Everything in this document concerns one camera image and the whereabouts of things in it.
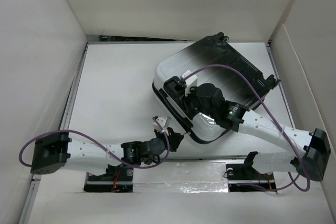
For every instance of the silver taped mounting rail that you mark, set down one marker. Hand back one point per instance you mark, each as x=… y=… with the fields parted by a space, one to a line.
x=191 y=176

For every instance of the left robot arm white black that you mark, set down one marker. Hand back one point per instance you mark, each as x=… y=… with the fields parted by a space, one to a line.
x=56 y=150

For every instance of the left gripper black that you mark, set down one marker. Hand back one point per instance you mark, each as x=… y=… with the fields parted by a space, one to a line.
x=172 y=138

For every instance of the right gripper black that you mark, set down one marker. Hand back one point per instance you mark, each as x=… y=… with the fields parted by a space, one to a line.
x=186 y=100

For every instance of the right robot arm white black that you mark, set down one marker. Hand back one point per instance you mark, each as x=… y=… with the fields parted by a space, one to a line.
x=304 y=152

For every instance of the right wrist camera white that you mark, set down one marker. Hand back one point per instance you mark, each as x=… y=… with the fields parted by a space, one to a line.
x=189 y=80

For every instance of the white black hard-shell suitcase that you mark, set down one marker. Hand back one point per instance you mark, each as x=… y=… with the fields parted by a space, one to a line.
x=237 y=69

